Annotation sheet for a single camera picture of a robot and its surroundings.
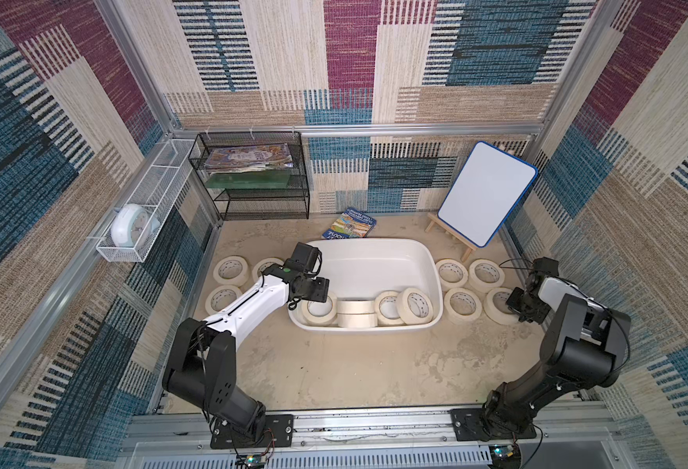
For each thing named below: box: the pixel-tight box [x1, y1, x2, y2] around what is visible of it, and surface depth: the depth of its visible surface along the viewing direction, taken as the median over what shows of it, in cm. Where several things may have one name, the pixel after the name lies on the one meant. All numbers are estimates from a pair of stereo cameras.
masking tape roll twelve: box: [482, 287, 520, 326], surface depth 93 cm
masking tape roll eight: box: [336, 312, 378, 328], surface depth 85 cm
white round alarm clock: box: [110, 203, 161, 248], surface depth 64 cm
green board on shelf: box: [205, 169, 291, 189], surface depth 96 cm
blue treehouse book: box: [321, 207, 378, 240], surface depth 117 cm
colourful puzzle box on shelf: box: [205, 143, 295, 174], surface depth 83 cm
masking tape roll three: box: [468, 258, 506, 293], surface depth 102 cm
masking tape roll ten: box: [396, 287, 434, 326], surface depth 91 cm
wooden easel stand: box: [425, 212, 478, 263], surface depth 107 cm
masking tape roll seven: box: [336, 299, 377, 314], surface depth 88 cm
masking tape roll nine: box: [374, 290, 405, 327], surface depth 93 cm
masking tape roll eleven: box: [435, 257, 470, 292], surface depth 103 cm
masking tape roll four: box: [443, 287, 483, 325], surface depth 96 cm
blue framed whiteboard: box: [436, 140, 538, 249], surface depth 93 cm
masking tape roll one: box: [213, 255, 250, 288], surface depth 106 cm
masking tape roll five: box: [301, 291, 339, 326], surface depth 92 cm
